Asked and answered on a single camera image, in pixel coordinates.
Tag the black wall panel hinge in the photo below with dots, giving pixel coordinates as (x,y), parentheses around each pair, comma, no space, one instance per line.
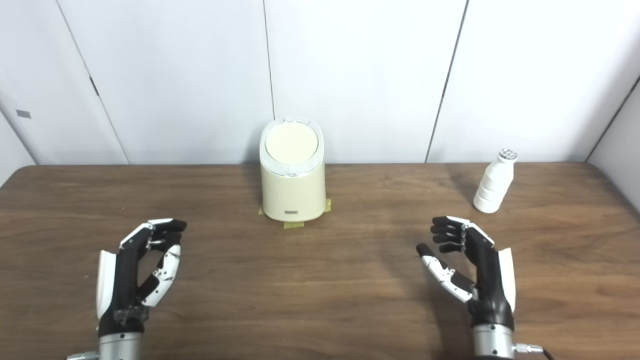
(94,86)

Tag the round cream bin lid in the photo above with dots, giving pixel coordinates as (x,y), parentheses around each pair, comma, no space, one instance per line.
(291,142)

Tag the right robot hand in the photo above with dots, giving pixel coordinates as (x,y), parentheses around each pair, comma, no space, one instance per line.
(492,285)

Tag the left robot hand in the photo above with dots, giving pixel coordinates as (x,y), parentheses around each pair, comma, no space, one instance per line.
(126,280)

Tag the small grey wall label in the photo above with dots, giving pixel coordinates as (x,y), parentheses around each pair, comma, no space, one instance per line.
(23,114)

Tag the small white plastic bottle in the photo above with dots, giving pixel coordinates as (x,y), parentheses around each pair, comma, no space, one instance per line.
(492,185)

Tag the cream-colored bin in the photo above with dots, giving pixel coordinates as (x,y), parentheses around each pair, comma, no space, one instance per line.
(293,192)

